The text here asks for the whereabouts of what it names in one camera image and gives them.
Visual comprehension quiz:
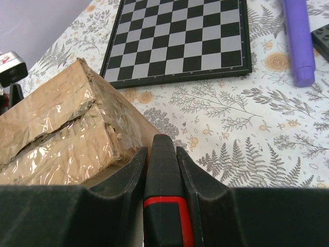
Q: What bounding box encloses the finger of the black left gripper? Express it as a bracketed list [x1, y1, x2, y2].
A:
[8, 83, 24, 109]

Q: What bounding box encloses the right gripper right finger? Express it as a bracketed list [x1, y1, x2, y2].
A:
[176, 147, 328, 246]

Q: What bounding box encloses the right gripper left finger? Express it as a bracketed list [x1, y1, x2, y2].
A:
[1, 148, 148, 246]

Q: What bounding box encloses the brown taped cardboard box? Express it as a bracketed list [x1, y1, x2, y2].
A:
[1, 58, 158, 186]

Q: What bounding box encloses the dark grey studded plate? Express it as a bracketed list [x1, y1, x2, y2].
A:
[312, 24, 329, 62]

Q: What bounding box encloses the black white checkerboard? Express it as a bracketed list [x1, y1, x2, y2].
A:
[100, 0, 252, 89]

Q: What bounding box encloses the purple cylindrical handle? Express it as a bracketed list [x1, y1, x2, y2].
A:
[283, 0, 315, 87]

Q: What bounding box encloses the red black utility knife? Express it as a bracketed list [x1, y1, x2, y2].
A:
[143, 134, 195, 247]

